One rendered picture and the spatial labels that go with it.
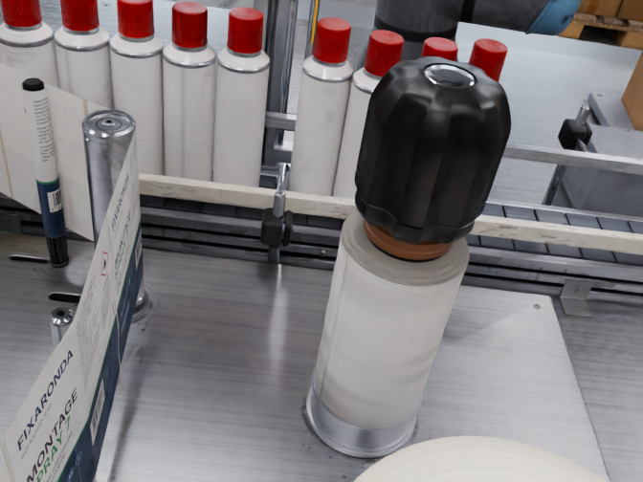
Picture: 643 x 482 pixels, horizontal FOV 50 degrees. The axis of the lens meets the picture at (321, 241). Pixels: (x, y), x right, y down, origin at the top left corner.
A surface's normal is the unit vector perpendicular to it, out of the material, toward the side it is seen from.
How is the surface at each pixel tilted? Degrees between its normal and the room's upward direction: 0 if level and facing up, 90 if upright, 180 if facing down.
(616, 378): 0
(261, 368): 0
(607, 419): 0
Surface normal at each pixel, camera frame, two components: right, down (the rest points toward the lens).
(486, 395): 0.13, -0.76
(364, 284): -0.67, 0.44
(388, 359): -0.04, 0.60
